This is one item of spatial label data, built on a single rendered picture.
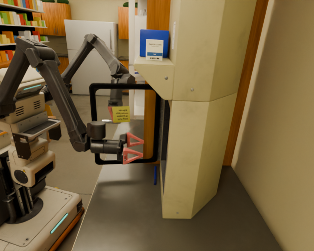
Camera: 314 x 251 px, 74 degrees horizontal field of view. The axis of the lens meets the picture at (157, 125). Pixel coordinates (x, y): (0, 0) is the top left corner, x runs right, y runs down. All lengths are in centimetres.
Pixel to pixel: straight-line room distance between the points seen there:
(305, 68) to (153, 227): 75
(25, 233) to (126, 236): 114
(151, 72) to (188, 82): 11
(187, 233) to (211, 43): 63
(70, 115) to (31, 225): 117
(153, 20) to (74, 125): 54
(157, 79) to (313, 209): 60
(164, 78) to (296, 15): 54
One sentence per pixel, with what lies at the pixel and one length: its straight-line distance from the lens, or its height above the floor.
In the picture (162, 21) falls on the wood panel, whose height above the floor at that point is 164.
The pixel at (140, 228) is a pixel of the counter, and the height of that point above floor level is 94.
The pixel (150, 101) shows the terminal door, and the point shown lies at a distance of 93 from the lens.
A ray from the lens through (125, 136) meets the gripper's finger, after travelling 86.
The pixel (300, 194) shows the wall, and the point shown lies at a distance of 85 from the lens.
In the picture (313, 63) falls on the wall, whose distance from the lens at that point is 82.
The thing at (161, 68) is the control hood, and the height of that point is 150.
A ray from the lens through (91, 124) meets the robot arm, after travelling 83.
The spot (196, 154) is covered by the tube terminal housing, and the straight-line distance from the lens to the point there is 71.
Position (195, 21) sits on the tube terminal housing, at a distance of 60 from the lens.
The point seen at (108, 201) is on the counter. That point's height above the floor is 94.
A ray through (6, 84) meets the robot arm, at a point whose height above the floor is 136.
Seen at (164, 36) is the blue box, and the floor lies 158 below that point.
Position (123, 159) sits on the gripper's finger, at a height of 115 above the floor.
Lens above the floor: 159
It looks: 24 degrees down
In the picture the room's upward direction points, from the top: 3 degrees clockwise
